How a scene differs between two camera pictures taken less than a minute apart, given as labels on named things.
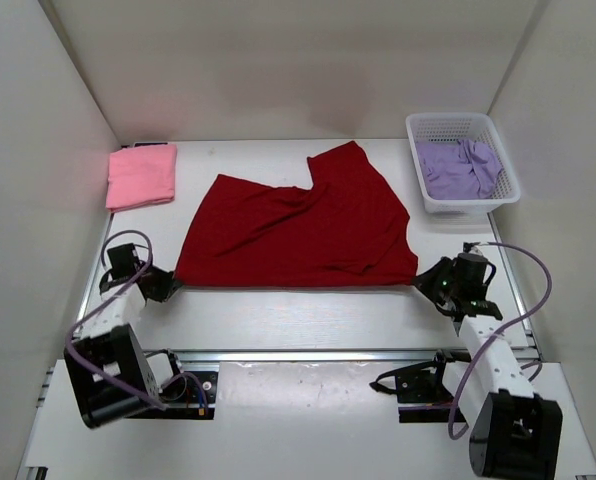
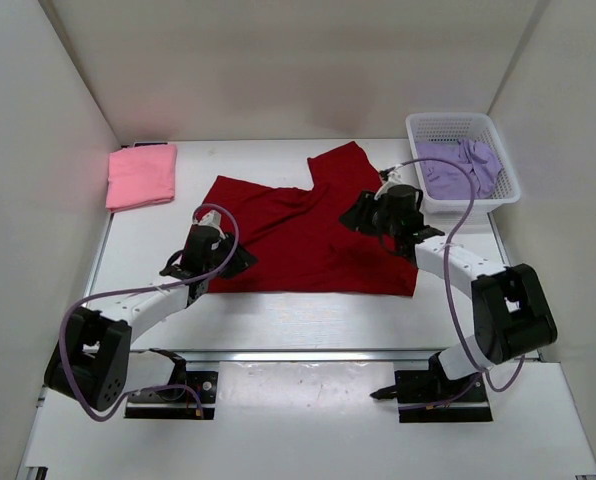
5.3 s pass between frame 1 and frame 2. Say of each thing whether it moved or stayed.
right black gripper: moved
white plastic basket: stayed
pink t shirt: stayed
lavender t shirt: stayed
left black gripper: moved
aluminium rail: stayed
